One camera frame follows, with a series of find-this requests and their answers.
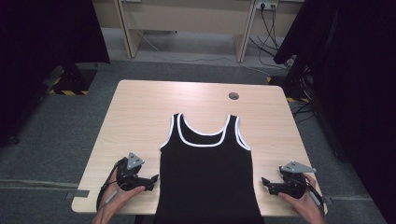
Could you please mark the person's left hand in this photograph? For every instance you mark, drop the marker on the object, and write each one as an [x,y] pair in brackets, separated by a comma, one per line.
[116,200]

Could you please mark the grey floor tape strip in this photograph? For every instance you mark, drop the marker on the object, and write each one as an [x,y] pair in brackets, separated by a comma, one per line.
[77,194]

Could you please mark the grey round table grommet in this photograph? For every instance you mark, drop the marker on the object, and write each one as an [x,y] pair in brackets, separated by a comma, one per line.
[233,95]

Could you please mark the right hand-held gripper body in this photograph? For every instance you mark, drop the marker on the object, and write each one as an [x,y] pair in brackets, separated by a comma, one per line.
[294,183]

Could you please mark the white wall socket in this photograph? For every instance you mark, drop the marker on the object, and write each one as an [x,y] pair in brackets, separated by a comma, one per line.
[267,3]

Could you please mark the black curtain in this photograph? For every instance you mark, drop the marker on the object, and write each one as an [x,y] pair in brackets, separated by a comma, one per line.
[37,46]
[358,77]

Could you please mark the black tank top white trim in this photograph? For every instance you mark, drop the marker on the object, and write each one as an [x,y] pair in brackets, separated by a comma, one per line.
[205,174]

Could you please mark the stand base with striped tape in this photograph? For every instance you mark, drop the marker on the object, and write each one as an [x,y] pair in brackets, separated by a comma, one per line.
[294,90]
[73,81]

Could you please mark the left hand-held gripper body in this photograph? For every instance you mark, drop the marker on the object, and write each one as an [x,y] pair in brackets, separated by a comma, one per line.
[130,177]

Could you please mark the person's right hand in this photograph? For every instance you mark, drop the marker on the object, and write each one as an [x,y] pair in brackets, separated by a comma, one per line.
[308,207]

